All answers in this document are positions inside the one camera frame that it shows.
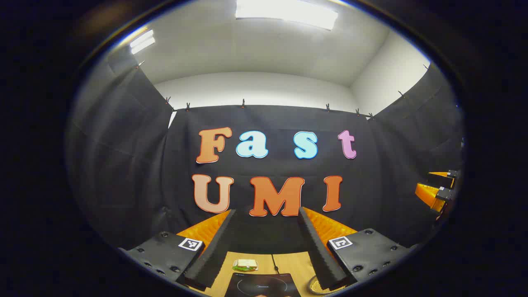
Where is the large pile of yellow soybeans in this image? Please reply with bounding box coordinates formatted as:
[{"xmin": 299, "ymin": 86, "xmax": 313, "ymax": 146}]
[{"xmin": 309, "ymin": 277, "xmax": 330, "ymax": 294}]

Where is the small rectangular ceiling light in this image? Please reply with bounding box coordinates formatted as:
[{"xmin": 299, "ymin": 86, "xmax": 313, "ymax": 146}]
[{"xmin": 130, "ymin": 29, "xmax": 156, "ymax": 55}]

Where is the stainless steel pot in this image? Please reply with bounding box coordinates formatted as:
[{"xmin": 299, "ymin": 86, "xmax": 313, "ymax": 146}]
[{"xmin": 306, "ymin": 274, "xmax": 351, "ymax": 295}]

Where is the black induction cooktop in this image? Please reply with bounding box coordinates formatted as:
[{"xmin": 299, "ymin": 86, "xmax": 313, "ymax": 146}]
[{"xmin": 225, "ymin": 272, "xmax": 302, "ymax": 297}]

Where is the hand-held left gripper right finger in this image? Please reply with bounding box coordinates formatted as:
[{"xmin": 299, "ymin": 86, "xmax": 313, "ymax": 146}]
[{"xmin": 298, "ymin": 206, "xmax": 417, "ymax": 291}]

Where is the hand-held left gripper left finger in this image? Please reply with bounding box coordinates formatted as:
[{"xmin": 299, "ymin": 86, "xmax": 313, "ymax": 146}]
[{"xmin": 119, "ymin": 209, "xmax": 236, "ymax": 291}]

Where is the black backdrop cloth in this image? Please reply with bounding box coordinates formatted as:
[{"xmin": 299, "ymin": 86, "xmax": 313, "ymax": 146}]
[{"xmin": 66, "ymin": 49, "xmax": 464, "ymax": 254}]

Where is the row of black cloth clips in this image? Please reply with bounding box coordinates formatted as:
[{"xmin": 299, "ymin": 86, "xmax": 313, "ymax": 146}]
[{"xmin": 136, "ymin": 61, "xmax": 429, "ymax": 120}]

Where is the large rectangular ceiling light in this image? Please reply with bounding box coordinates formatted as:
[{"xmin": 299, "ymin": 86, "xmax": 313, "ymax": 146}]
[{"xmin": 235, "ymin": 0, "xmax": 339, "ymax": 31}]

